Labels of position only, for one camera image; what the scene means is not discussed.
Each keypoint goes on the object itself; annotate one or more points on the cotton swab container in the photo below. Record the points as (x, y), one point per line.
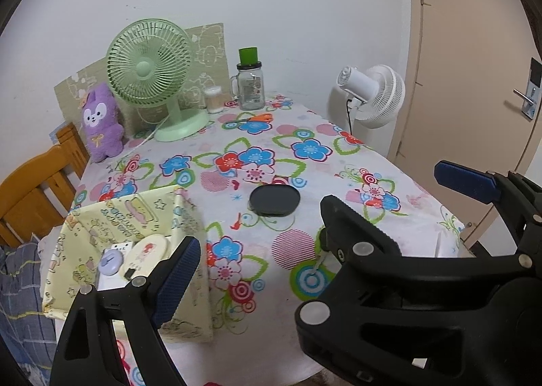
(213, 100)

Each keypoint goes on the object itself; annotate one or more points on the light blue paper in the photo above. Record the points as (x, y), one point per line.
(56, 135)

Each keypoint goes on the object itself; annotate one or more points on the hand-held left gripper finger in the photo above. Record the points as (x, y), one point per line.
(178, 284)

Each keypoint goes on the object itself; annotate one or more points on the small black item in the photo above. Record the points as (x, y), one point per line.
(130, 274)

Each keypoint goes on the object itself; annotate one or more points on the small white fan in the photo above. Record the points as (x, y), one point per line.
(377, 93)

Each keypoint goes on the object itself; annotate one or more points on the lavender round gadget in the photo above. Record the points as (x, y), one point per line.
(111, 263)

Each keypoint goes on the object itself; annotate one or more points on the yellow cartoon paper box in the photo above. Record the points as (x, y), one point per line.
(186, 216)

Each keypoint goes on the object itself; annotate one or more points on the black round disc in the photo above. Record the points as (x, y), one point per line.
(274, 199)

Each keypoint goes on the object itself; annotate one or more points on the blue plaid blanket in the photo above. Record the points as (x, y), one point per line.
(21, 297)

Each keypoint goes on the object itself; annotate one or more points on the orange scissors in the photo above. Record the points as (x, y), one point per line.
(254, 118)

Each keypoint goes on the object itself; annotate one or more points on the wooden bed headboard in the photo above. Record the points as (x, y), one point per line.
(38, 182)

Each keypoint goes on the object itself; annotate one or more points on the purple plush toy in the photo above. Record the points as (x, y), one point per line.
(101, 127)

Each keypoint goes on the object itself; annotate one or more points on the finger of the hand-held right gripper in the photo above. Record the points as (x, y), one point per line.
(465, 180)
(351, 227)

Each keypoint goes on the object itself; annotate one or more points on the cream round compact mirror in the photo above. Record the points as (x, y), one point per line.
(148, 257)

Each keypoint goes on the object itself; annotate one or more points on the floral tablecloth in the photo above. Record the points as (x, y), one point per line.
(296, 165)

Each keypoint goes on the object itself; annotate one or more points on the green desk fan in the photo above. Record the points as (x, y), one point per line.
(146, 64)

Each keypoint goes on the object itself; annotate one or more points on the glass jar mug green lid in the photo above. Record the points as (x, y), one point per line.
(250, 87)

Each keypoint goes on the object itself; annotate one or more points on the beige door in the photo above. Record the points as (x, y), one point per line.
(465, 51)

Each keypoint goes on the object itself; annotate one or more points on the beige cartoon wall sheet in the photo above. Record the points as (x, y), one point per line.
(207, 47)

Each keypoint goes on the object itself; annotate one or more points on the small white item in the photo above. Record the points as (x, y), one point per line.
(122, 246)

